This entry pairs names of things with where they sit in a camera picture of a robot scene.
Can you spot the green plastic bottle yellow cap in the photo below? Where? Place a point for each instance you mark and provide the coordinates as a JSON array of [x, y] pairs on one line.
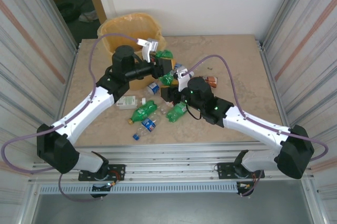
[[163, 55], [176, 113], [143, 111]]

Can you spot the brown Nescafe coffee bottle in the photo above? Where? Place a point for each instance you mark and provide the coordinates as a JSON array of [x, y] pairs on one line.
[[212, 81]]

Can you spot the clear unlabelled bottle white cap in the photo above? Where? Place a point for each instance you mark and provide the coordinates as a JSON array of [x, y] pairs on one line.
[[204, 59]]

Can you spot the small water bottle blue cap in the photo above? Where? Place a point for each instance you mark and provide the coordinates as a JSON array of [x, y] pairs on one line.
[[153, 87]]

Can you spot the bottle green white label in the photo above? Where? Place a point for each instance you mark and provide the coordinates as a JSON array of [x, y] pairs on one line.
[[126, 101]]

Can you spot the crushed clear plastic bottle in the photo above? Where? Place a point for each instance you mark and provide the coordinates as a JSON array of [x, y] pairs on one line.
[[161, 109]]

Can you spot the Pepsi bottle blue cap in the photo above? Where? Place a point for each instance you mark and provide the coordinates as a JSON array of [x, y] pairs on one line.
[[179, 66], [148, 125]]

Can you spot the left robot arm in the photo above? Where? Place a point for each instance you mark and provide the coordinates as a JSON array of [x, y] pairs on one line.
[[87, 108]]

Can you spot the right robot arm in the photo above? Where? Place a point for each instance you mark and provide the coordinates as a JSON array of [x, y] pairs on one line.
[[252, 126]]

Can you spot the yellow plastic waste bin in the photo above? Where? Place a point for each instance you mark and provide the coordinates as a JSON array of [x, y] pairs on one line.
[[138, 86]]

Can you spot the translucent yellow bin liner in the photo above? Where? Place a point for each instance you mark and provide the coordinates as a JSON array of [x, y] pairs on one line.
[[126, 24]]

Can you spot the white shoe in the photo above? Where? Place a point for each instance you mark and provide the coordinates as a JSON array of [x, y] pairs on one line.
[[88, 16]]

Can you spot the black round object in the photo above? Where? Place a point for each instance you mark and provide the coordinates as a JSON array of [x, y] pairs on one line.
[[67, 11]]

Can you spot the aluminium rail frame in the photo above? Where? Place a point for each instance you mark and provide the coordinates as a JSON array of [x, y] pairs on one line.
[[171, 155]]

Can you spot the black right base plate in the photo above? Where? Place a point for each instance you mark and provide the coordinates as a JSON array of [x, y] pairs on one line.
[[223, 171]]

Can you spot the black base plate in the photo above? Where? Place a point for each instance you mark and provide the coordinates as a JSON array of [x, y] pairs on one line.
[[223, 171], [118, 171]]

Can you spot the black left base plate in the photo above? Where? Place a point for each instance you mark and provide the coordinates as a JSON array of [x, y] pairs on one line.
[[118, 171]]

